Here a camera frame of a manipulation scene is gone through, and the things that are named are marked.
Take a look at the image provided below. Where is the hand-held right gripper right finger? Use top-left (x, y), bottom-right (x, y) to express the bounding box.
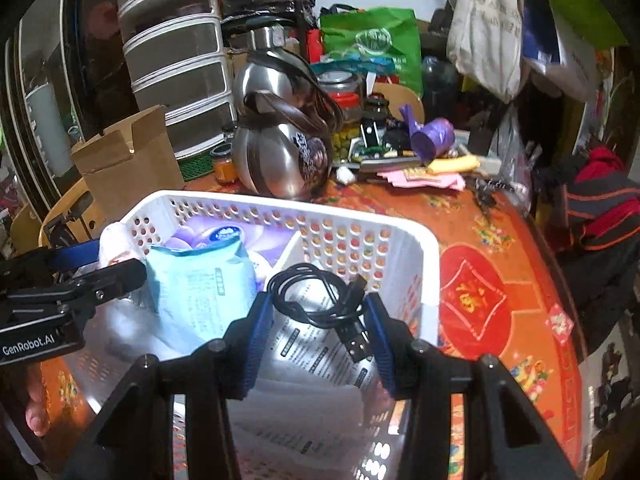
top-left (362, 291), bottom-right (581, 480)

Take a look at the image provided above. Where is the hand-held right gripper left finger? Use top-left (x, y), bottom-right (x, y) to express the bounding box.
top-left (60, 290), bottom-right (275, 480)

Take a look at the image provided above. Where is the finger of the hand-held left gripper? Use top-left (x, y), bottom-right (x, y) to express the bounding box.
top-left (50, 258), bottom-right (148, 311)
top-left (0, 239), bottom-right (103, 281)

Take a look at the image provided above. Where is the black usb cable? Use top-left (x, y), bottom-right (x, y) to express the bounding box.
top-left (266, 262), bottom-right (373, 363)

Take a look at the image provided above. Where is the clear plastic bag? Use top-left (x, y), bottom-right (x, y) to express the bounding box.
top-left (97, 222), bottom-right (201, 361)

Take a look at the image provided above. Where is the white printed packet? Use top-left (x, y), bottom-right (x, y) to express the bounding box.
top-left (225, 280), bottom-right (396, 480)

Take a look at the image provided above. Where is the blue wet wipes packet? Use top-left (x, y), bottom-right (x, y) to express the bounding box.
top-left (145, 237), bottom-right (261, 356)

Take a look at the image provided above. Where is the white perforated plastic basket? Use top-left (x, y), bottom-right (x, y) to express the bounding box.
top-left (40, 190), bottom-right (441, 480)

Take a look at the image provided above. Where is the person's left hand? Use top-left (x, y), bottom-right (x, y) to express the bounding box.
top-left (24, 365), bottom-right (53, 438)

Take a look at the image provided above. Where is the wooden chair back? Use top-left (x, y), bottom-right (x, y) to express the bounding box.
top-left (10, 180), bottom-right (101, 251)

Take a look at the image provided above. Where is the purple tissue packet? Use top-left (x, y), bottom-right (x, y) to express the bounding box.
top-left (160, 215), bottom-right (301, 281)

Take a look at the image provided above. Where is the brown cardboard box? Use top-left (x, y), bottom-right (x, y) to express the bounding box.
top-left (70, 105), bottom-right (186, 223)

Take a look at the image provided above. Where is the green mesh basket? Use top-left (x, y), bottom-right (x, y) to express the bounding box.
top-left (177, 150), bottom-right (216, 183)

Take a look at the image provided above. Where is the small orange jar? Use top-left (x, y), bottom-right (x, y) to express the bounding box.
top-left (211, 144), bottom-right (238, 185)

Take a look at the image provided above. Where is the black plastic clip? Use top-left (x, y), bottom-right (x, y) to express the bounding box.
top-left (470, 177), bottom-right (516, 211)

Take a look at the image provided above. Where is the stainless steel kettle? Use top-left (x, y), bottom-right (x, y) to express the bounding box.
top-left (231, 17), bottom-right (346, 200)

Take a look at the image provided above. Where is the white plastic drawer tower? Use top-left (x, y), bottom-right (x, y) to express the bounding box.
top-left (115, 0), bottom-right (238, 161)

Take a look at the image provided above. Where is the purple trash bag roll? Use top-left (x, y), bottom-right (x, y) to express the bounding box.
top-left (400, 104), bottom-right (457, 163)

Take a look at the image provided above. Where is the dark glass jar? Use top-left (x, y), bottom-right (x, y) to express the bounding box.
top-left (362, 97), bottom-right (391, 133)

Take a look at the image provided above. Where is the glass jar with red label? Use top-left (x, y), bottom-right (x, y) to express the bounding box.
top-left (317, 70), bottom-right (363, 163)

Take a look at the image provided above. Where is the red black jacket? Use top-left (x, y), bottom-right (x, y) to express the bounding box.
top-left (555, 145), bottom-right (640, 271)

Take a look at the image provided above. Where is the green shopping bag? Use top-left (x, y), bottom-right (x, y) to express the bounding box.
top-left (319, 5), bottom-right (425, 101)

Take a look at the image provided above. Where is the beige canvas tote bag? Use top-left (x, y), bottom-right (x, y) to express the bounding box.
top-left (446, 0), bottom-right (526, 103)

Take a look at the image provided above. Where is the white blue paper bag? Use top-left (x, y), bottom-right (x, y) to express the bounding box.
top-left (520, 0), bottom-right (601, 103)

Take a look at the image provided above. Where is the bright green paper bag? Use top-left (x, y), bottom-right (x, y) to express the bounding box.
top-left (532, 0), bottom-right (628, 51)

